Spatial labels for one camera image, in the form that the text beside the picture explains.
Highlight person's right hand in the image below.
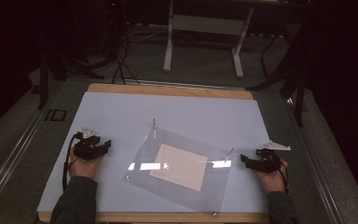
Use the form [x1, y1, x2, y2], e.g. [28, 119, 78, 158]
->
[254, 160, 290, 194]

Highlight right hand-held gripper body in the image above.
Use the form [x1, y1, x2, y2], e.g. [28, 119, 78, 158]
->
[251, 140, 292, 175]

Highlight left hand-held gripper black cable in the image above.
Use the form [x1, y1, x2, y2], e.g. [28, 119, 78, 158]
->
[62, 132, 84, 191]

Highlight right hand-held gripper black cable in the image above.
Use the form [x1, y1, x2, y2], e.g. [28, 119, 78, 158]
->
[278, 161, 291, 194]

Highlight person's left hand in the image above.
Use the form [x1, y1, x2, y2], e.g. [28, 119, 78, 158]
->
[69, 147, 104, 180]

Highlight metal floor rail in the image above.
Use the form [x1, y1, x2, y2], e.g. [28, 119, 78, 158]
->
[0, 81, 63, 217]
[286, 98, 345, 224]

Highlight hand-held gripper black cable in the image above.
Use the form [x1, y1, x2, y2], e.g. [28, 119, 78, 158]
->
[278, 161, 291, 194]
[62, 132, 84, 191]

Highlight white table mat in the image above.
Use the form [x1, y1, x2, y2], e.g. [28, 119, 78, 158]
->
[36, 91, 272, 215]

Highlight printed photo card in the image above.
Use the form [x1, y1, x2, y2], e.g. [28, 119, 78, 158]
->
[148, 143, 209, 192]

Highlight black floor cables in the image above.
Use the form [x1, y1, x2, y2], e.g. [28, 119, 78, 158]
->
[99, 29, 142, 86]

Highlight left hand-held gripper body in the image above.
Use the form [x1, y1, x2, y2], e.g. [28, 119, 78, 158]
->
[74, 126, 105, 161]

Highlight black metal stand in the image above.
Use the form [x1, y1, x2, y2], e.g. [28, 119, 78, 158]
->
[246, 18, 310, 127]
[36, 36, 105, 110]

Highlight clear acrylic photo frame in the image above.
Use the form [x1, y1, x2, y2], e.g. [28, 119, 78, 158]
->
[122, 118, 236, 217]

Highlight white metal desk frame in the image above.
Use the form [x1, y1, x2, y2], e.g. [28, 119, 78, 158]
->
[162, 0, 256, 79]

